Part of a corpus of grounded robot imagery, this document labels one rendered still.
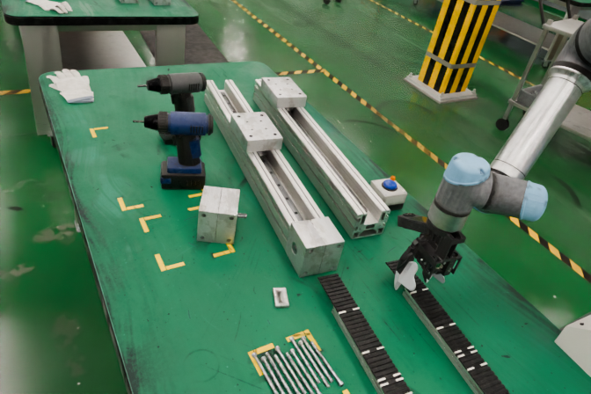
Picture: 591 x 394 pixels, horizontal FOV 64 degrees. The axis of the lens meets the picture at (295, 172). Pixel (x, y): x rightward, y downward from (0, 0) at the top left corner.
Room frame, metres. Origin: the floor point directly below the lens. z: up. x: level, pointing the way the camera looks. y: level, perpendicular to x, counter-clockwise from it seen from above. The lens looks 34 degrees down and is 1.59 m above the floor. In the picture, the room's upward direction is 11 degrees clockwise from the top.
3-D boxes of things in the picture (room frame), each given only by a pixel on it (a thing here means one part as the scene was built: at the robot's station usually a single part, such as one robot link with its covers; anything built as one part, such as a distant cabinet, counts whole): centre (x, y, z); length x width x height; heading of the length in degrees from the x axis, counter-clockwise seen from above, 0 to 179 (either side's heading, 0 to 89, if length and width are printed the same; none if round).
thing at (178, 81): (1.27, 0.41, 0.89); 0.20 x 0.08 x 0.22; 125
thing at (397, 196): (1.15, -0.27, 0.81); 0.10 x 0.08 x 0.06; 120
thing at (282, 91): (1.55, 0.10, 0.87); 0.16 x 0.11 x 0.07; 30
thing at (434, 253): (0.79, -0.33, 0.95); 0.09 x 0.08 x 0.12; 29
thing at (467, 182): (0.80, -0.33, 1.11); 0.09 x 0.08 x 0.11; 85
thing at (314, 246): (0.86, -0.09, 0.83); 0.12 x 0.09 x 0.10; 120
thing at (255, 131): (1.24, 0.14, 0.87); 0.16 x 0.11 x 0.07; 30
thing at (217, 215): (0.90, 0.15, 0.83); 0.11 x 0.10 x 0.10; 98
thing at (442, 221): (0.80, -0.33, 1.03); 0.08 x 0.08 x 0.05
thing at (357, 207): (1.33, -0.02, 0.82); 0.80 x 0.10 x 0.09; 30
